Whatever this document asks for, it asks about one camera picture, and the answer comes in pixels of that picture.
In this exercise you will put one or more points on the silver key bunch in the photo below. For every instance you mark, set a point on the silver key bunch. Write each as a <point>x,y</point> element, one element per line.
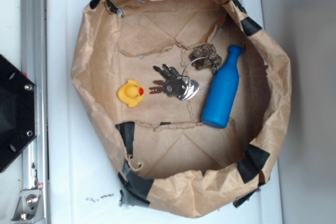
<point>176,84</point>

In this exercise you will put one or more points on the white tray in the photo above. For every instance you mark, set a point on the white tray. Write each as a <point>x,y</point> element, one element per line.
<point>83,186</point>

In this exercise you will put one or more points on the brown paper bag tray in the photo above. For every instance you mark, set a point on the brown paper bag tray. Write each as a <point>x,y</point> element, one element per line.
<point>166,158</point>

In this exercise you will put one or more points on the brown rough rock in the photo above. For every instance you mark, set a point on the brown rough rock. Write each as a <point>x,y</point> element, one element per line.
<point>205,56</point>

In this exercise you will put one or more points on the blue plastic bottle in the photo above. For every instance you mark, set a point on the blue plastic bottle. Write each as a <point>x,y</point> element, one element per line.
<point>223,90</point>

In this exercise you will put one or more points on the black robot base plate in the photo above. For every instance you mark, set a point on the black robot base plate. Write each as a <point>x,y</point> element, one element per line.
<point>17,112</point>

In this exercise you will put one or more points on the aluminium frame rail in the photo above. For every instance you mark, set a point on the aluminium frame rail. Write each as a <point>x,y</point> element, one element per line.
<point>33,205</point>

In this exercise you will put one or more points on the yellow rubber duck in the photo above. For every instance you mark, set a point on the yellow rubber duck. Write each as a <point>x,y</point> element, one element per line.
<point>131,93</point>

